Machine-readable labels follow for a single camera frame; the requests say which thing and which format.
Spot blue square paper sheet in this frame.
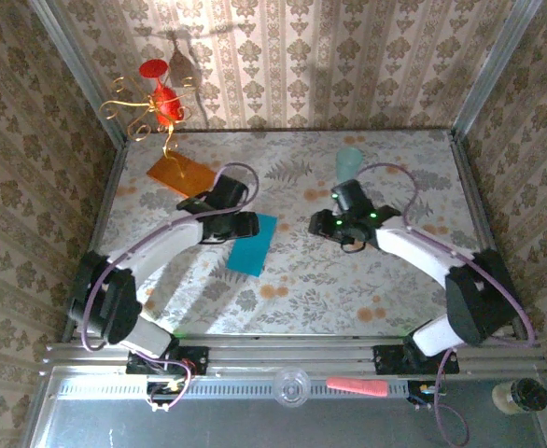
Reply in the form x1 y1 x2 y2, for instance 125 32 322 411
225 213 279 278

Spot orange rectangular board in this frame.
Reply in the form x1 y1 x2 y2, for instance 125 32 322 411
146 149 218 200

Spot teal plastic cup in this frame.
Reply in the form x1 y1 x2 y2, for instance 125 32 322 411
334 147 364 184

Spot floral table cover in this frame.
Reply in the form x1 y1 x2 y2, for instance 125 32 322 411
75 129 506 337

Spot red wine glass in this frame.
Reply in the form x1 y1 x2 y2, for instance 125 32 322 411
137 58 187 128

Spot pink comb-like tool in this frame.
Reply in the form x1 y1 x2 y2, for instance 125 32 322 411
325 376 389 398

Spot clear round plastic lid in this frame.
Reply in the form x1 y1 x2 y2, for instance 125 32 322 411
273 367 311 408

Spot small controller board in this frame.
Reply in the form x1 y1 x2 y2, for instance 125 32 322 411
406 378 448 406
145 377 187 399

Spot grey metal tray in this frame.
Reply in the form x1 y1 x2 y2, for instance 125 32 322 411
21 366 547 448

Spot cream cylinder with black end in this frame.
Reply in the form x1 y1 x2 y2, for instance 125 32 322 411
491 377 547 415

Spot gold wire stand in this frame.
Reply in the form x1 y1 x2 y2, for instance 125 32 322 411
98 76 199 181

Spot aluminium side rail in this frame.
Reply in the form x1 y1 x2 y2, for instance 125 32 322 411
61 137 129 342
449 129 527 341

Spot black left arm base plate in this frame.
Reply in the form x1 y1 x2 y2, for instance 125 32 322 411
125 345 209 377

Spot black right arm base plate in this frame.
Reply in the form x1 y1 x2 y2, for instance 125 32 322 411
372 343 460 376

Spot aluminium long cross rail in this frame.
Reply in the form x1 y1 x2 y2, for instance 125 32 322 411
42 333 547 375

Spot aluminium frame post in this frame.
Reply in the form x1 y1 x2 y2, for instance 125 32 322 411
26 0 129 147
450 0 544 137

